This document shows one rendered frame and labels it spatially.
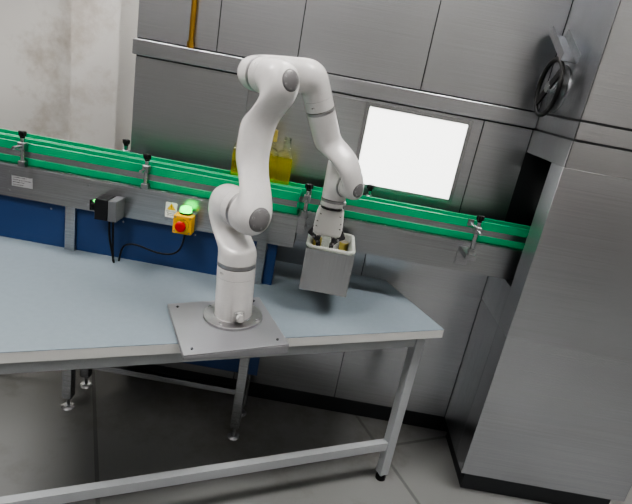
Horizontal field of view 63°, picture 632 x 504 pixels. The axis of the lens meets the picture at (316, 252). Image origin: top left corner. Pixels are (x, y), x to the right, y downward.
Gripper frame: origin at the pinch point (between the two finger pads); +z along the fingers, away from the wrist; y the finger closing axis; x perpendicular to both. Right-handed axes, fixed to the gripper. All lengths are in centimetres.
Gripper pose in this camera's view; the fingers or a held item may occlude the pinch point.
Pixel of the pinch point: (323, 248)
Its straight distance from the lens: 184.3
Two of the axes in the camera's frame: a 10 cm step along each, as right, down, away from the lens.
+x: -0.3, 3.2, -9.5
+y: -9.8, -1.8, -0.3
